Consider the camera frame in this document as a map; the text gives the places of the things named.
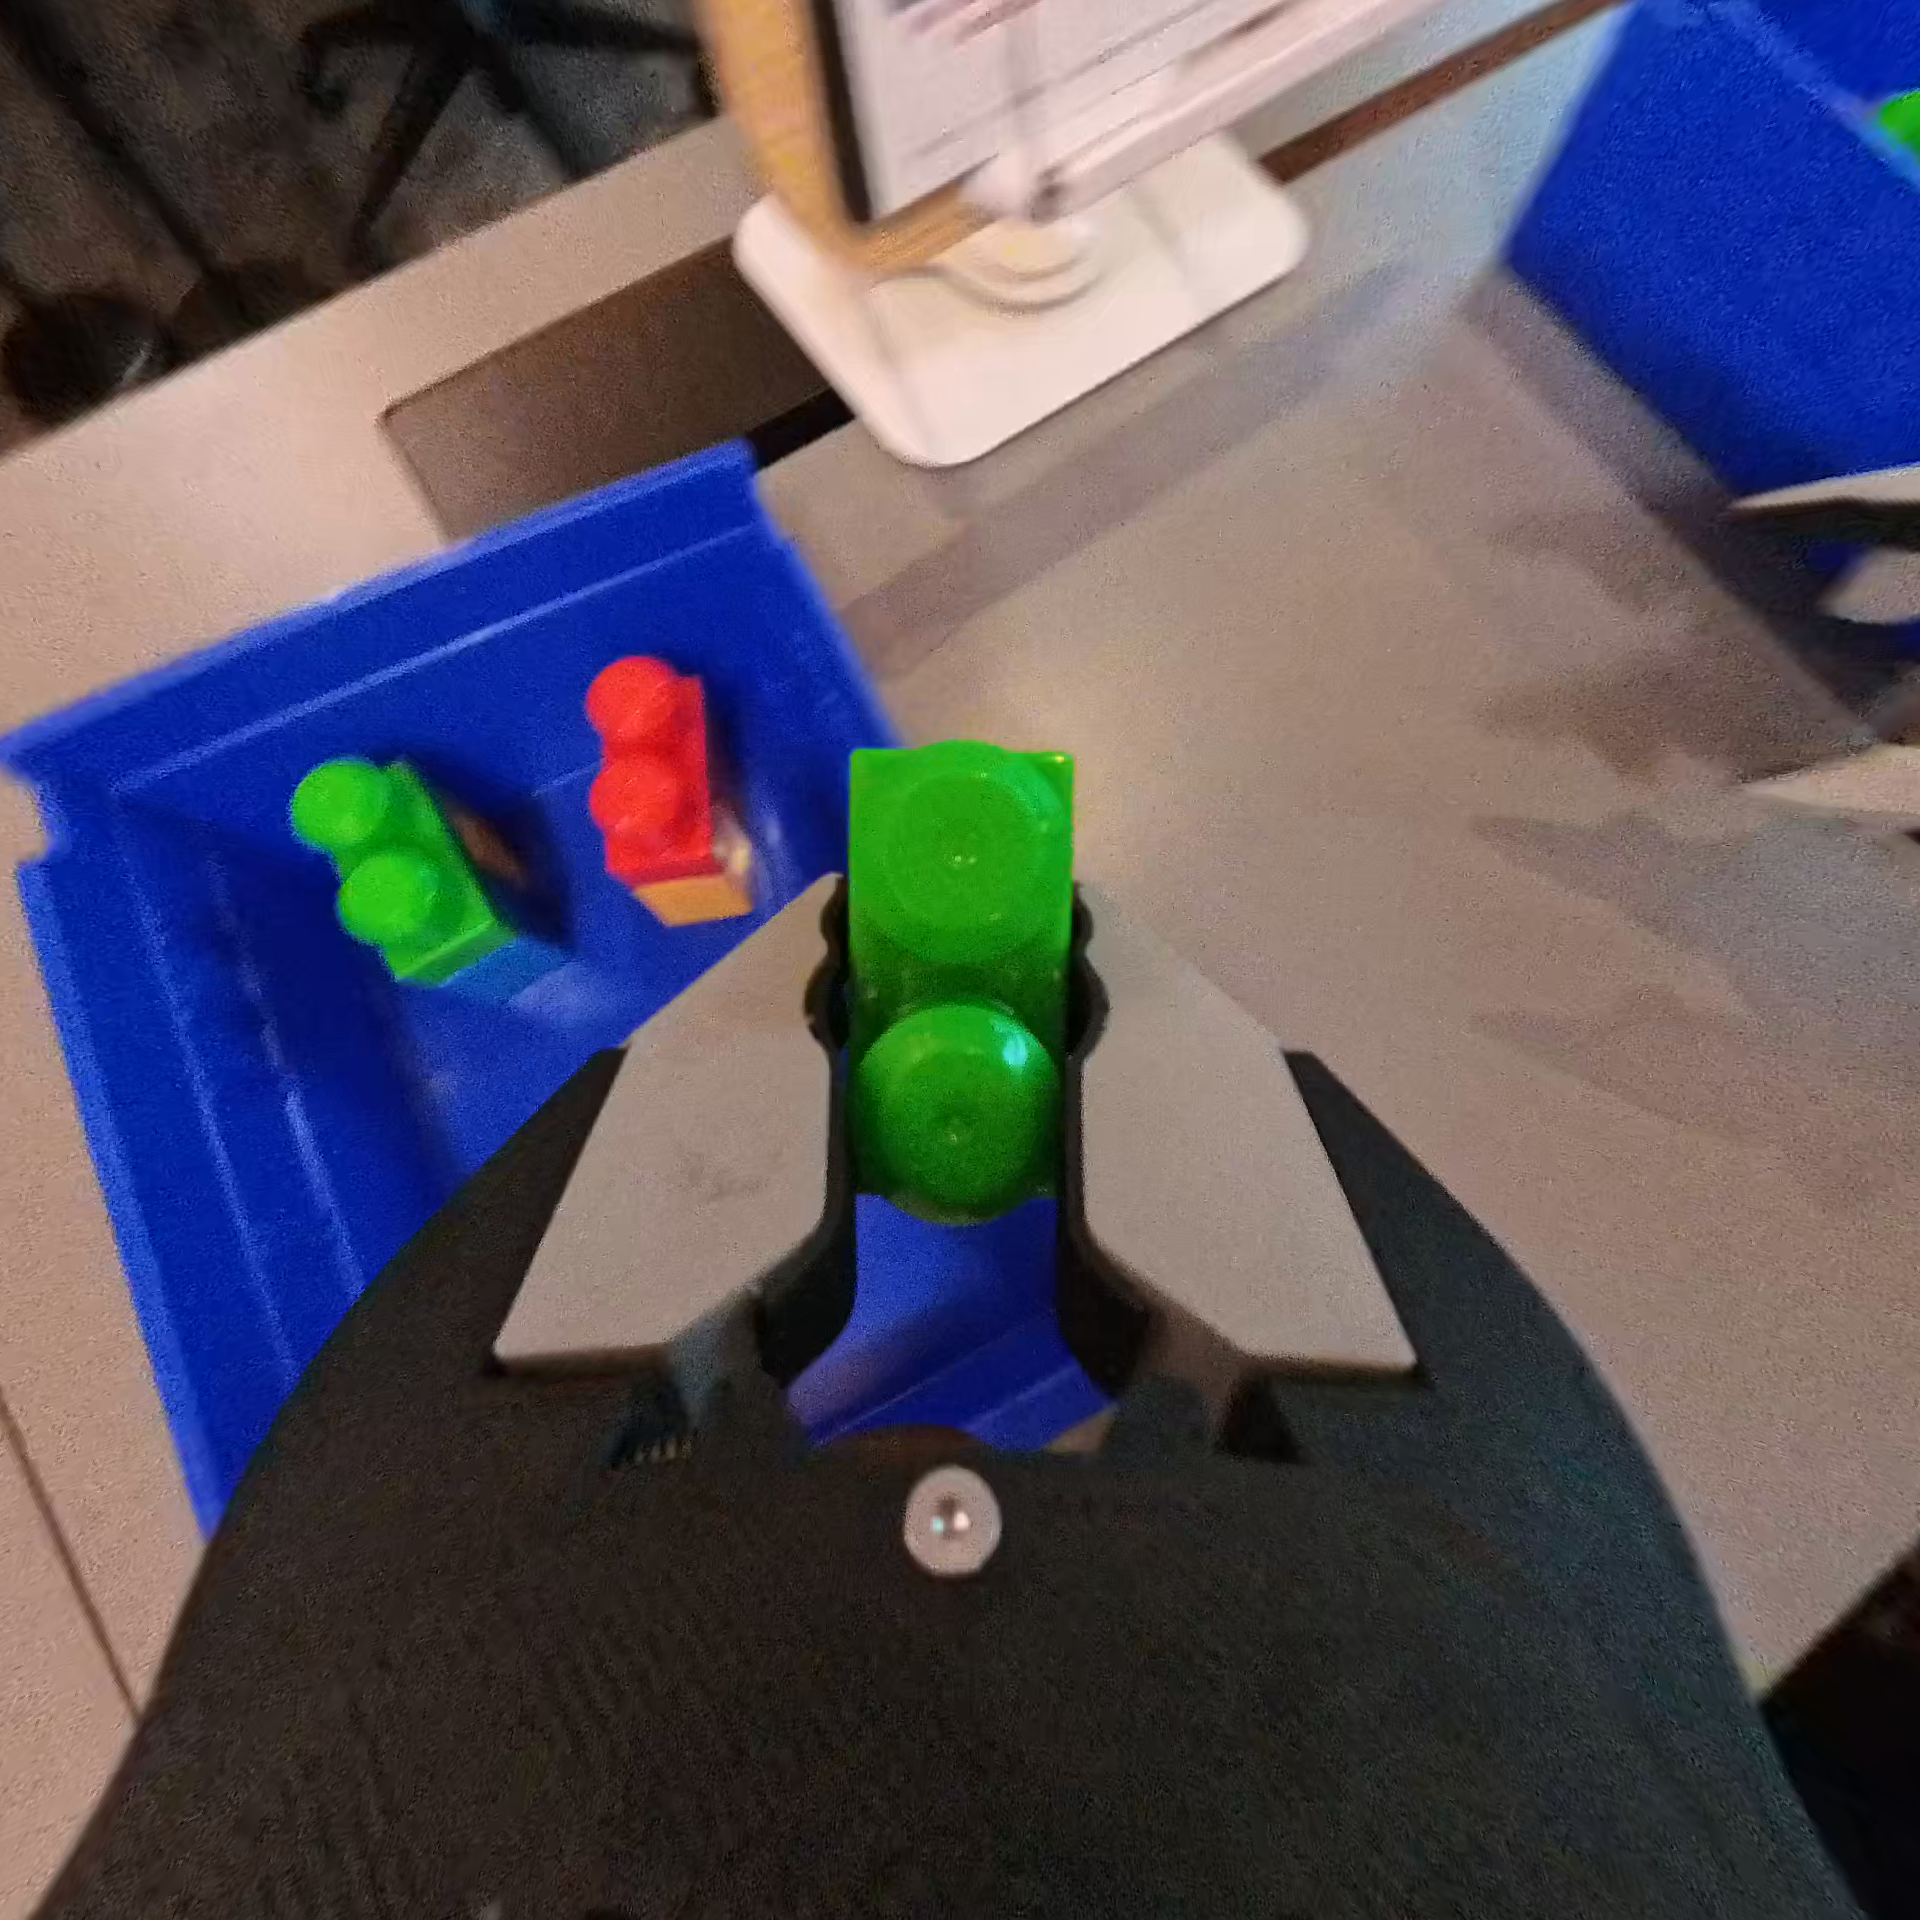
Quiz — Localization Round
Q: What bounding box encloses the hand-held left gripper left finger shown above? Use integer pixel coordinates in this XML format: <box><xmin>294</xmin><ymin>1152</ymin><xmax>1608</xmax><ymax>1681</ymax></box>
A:
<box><xmin>492</xmin><ymin>874</ymin><xmax>862</xmax><ymax>1425</ymax></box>

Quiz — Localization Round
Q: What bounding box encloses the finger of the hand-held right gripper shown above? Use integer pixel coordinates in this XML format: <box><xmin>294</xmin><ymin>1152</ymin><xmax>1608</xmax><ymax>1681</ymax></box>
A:
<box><xmin>1725</xmin><ymin>463</ymin><xmax>1920</xmax><ymax>554</ymax></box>
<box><xmin>1747</xmin><ymin>745</ymin><xmax>1920</xmax><ymax>842</ymax></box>

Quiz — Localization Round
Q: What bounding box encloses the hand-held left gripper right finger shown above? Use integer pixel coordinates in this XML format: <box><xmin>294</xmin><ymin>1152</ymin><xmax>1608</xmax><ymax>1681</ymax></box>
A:
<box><xmin>1057</xmin><ymin>880</ymin><xmax>1419</xmax><ymax>1418</ymax></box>

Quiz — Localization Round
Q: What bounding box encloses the green toy brick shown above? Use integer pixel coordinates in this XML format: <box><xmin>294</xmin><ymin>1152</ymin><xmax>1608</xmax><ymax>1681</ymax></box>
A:
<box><xmin>847</xmin><ymin>740</ymin><xmax>1080</xmax><ymax>1225</ymax></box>
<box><xmin>289</xmin><ymin>756</ymin><xmax>526</xmax><ymax>987</ymax></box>

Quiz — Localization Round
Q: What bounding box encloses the blue plastic bin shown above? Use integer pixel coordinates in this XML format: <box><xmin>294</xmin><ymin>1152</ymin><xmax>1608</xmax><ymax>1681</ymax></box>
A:
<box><xmin>1505</xmin><ymin>0</ymin><xmax>1920</xmax><ymax>661</ymax></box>
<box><xmin>2</xmin><ymin>439</ymin><xmax>1115</xmax><ymax>1538</ymax></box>

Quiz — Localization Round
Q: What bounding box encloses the red toy brick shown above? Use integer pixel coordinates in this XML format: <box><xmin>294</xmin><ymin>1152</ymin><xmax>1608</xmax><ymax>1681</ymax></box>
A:
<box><xmin>585</xmin><ymin>654</ymin><xmax>757</xmax><ymax>924</ymax></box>

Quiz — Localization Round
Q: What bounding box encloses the white stand with sign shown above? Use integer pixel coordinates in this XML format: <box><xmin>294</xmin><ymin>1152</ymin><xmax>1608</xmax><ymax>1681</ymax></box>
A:
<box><xmin>692</xmin><ymin>0</ymin><xmax>1517</xmax><ymax>471</ymax></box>

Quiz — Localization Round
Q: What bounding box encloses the black office chair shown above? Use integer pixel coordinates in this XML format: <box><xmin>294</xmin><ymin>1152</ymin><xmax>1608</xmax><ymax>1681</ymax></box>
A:
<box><xmin>294</xmin><ymin>0</ymin><xmax>706</xmax><ymax>262</ymax></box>

